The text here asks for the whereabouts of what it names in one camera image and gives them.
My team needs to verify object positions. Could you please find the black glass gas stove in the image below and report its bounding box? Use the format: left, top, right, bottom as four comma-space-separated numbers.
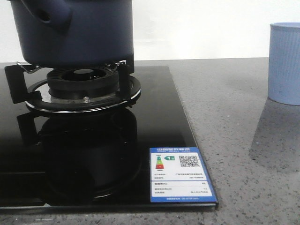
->
0, 66, 218, 212

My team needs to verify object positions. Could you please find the black gas burner head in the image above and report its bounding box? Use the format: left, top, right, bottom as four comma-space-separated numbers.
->
47, 67, 119, 99

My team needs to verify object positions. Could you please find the dark blue cooking pot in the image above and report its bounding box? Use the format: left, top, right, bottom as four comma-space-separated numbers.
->
10, 0, 134, 68

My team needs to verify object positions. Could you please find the light blue ribbed cup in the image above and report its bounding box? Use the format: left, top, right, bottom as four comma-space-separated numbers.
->
268, 22, 300, 105

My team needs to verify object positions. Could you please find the black pot support grate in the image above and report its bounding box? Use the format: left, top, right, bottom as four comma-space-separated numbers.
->
5, 61, 141, 114

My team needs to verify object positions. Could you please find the blue energy label sticker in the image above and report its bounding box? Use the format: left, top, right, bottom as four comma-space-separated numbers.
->
150, 147, 218, 204

